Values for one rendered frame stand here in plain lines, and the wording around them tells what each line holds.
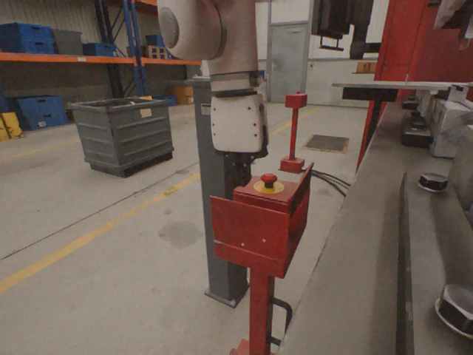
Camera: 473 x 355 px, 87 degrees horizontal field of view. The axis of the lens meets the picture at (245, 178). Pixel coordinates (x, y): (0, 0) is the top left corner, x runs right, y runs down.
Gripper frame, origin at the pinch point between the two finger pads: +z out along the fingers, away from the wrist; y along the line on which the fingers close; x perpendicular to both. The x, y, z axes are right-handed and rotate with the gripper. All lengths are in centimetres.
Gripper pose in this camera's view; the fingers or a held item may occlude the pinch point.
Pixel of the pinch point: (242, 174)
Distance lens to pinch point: 49.2
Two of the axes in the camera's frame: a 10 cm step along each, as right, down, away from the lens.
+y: -9.0, -0.9, 4.2
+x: -4.2, 3.7, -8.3
